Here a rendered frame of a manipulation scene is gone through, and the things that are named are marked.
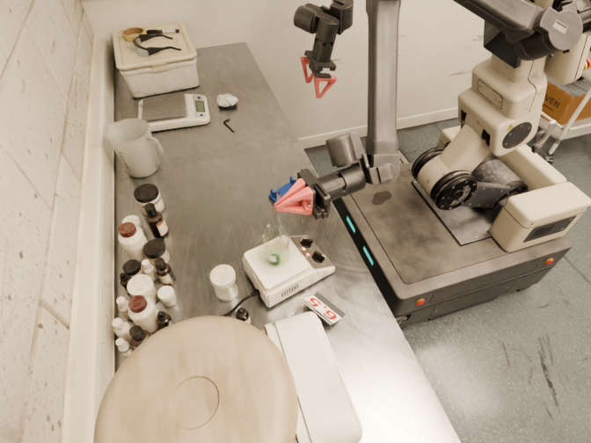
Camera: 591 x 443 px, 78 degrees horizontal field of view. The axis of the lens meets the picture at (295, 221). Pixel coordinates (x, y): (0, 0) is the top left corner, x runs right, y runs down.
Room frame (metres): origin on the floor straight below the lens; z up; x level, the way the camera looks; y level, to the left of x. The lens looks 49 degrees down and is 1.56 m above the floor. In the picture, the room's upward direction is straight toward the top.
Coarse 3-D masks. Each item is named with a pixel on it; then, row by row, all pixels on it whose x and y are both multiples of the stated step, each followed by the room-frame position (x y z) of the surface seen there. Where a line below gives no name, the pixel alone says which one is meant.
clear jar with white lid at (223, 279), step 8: (216, 272) 0.47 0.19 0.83; (224, 272) 0.47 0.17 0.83; (232, 272) 0.47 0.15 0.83; (216, 280) 0.45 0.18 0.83; (224, 280) 0.45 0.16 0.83; (232, 280) 0.45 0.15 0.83; (216, 288) 0.44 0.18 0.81; (224, 288) 0.44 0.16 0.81; (232, 288) 0.45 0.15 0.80; (216, 296) 0.44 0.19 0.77; (224, 296) 0.44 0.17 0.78; (232, 296) 0.44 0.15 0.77
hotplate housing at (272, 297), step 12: (300, 252) 0.54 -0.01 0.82; (252, 276) 0.47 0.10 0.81; (300, 276) 0.47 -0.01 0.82; (312, 276) 0.48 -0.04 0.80; (324, 276) 0.50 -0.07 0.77; (264, 288) 0.43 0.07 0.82; (276, 288) 0.43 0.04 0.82; (288, 288) 0.45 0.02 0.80; (300, 288) 0.46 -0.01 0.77; (264, 300) 0.43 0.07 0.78; (276, 300) 0.43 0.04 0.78
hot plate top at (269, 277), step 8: (256, 248) 0.54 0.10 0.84; (248, 256) 0.51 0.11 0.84; (256, 256) 0.51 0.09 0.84; (264, 256) 0.51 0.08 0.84; (296, 256) 0.51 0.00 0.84; (248, 264) 0.49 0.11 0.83; (256, 264) 0.49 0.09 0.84; (264, 264) 0.49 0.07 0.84; (288, 264) 0.49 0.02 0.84; (296, 264) 0.49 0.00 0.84; (304, 264) 0.49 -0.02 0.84; (256, 272) 0.47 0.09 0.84; (264, 272) 0.47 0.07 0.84; (272, 272) 0.47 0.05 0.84; (280, 272) 0.47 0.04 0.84; (288, 272) 0.47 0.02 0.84; (296, 272) 0.47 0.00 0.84; (264, 280) 0.44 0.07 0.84; (272, 280) 0.44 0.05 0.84; (280, 280) 0.44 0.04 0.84; (272, 288) 0.43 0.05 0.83
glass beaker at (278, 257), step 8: (272, 224) 0.54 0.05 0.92; (264, 232) 0.52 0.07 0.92; (272, 232) 0.54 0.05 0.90; (288, 232) 0.52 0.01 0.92; (264, 240) 0.52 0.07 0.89; (272, 240) 0.54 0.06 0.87; (288, 240) 0.50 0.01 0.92; (264, 248) 0.50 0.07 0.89; (272, 248) 0.48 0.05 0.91; (280, 248) 0.48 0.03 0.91; (288, 248) 0.50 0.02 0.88; (272, 256) 0.48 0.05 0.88; (280, 256) 0.48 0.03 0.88; (288, 256) 0.50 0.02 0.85; (272, 264) 0.48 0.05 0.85; (280, 264) 0.48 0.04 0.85
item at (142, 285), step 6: (138, 276) 0.47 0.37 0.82; (144, 276) 0.47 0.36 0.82; (132, 282) 0.45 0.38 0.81; (138, 282) 0.45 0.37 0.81; (144, 282) 0.45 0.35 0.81; (150, 282) 0.45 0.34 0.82; (132, 288) 0.44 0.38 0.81; (138, 288) 0.44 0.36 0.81; (144, 288) 0.44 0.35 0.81; (150, 288) 0.44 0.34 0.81; (156, 288) 0.46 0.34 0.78; (132, 294) 0.42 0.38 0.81; (138, 294) 0.42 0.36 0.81; (144, 294) 0.43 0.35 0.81; (150, 294) 0.43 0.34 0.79; (156, 294) 0.44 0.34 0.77; (156, 300) 0.44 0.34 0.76
